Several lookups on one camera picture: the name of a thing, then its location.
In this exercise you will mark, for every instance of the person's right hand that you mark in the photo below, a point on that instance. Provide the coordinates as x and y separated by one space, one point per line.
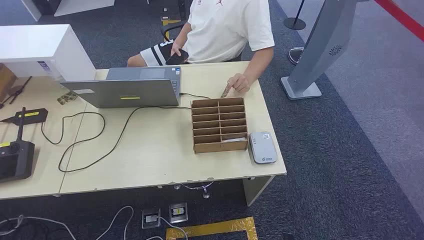
176 48

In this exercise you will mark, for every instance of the person's left hand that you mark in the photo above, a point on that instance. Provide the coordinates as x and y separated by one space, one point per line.
240 82

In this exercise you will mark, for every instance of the black smartphone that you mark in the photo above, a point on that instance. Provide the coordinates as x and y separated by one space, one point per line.
177 59

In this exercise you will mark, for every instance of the ID card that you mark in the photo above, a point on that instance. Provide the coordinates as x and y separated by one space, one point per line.
226 91

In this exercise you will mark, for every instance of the person's left forearm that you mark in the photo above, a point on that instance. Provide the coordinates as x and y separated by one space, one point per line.
260 63

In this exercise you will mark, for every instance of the person's right forearm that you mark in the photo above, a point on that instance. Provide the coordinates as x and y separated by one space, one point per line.
182 34

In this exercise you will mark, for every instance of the person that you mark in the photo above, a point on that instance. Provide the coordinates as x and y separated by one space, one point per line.
225 30

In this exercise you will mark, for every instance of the white room key card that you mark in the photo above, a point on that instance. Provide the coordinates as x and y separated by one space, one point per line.
234 139

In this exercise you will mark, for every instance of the cardboard card organiser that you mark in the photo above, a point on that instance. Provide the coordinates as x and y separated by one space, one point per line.
218 145

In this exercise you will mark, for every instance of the grey card reader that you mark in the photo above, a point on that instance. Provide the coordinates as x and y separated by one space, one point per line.
263 149

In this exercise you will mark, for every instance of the black office chair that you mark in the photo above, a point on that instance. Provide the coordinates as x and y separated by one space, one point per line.
170 27

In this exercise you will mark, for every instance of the yellow floor tape strip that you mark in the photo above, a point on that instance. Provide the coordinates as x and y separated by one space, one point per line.
170 22

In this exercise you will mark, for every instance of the round stanchion base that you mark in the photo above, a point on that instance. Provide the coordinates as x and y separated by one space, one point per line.
294 54

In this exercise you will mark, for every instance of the grey laptop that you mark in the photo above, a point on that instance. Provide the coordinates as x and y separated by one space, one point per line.
132 92

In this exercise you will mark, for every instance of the grey kiosk stand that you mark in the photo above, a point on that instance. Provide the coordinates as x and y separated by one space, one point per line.
324 43

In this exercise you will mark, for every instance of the white furniture panel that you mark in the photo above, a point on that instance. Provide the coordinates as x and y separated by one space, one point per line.
82 4

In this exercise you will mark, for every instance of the beige desk leg panel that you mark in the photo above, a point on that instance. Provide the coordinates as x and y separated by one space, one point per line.
255 188

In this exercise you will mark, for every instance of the small camouflage patterned item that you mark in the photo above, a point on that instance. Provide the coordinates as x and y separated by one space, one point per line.
68 98

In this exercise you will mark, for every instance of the floor socket with yellow label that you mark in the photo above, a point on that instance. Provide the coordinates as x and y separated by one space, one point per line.
179 212

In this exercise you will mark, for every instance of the white cabinet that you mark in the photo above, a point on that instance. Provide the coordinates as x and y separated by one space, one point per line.
33 43

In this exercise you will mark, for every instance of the black adapter with yellow label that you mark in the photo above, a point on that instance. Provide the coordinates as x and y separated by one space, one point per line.
31 115

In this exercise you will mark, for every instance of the floor socket with white plug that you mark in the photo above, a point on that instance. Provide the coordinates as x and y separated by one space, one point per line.
151 219

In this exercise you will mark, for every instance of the black tripod stand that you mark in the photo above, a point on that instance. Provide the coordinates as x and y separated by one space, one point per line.
16 92

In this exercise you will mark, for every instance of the brown wooden box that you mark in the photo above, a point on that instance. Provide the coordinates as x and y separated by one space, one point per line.
6 81

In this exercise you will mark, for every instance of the red barrier belt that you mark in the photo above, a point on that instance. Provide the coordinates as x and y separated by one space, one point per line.
402 17

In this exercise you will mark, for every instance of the black remote controller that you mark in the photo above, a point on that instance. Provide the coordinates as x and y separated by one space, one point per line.
16 159

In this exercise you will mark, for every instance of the black stanchion post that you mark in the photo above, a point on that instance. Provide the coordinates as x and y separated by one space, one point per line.
294 24

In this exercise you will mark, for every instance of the yellow floor tape frame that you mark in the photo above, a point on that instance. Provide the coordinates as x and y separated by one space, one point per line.
215 227

